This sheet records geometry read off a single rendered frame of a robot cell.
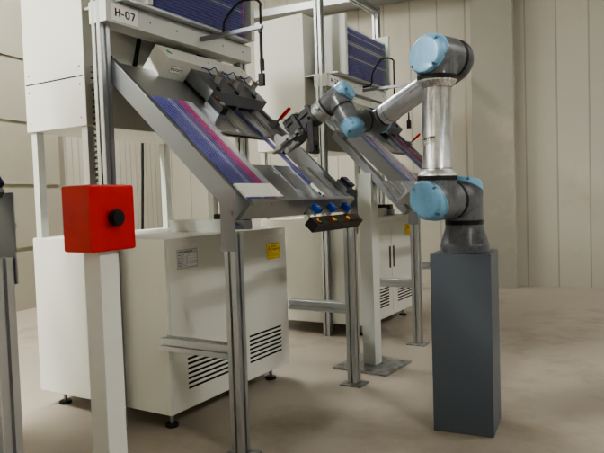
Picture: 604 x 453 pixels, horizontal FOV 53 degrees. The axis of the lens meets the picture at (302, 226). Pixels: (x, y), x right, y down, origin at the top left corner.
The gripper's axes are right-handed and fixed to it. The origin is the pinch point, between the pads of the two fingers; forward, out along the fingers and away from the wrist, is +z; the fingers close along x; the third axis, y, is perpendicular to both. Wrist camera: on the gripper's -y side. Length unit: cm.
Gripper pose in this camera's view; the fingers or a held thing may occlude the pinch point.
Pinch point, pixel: (279, 154)
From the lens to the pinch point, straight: 225.7
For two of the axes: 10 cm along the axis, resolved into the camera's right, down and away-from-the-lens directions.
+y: -4.9, -8.4, 2.4
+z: -7.1, 5.4, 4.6
